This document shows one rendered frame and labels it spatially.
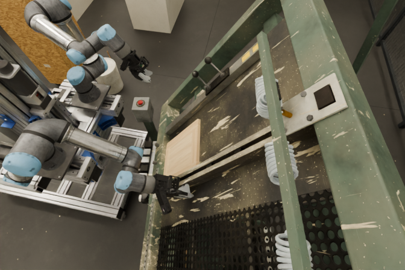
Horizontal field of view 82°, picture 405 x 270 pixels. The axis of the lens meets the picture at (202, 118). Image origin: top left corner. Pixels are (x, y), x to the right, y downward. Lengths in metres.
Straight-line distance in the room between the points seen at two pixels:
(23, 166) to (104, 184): 1.42
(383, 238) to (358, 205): 0.06
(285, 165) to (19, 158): 0.91
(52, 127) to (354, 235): 1.02
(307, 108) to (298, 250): 0.36
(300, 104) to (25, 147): 0.95
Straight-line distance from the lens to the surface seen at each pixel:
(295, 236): 0.42
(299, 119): 0.65
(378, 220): 0.54
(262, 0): 1.21
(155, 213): 1.50
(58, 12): 1.57
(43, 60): 3.23
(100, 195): 2.40
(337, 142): 0.59
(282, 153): 0.45
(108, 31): 1.19
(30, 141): 1.08
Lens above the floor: 2.35
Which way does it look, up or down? 58 degrees down
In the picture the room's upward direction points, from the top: 1 degrees counter-clockwise
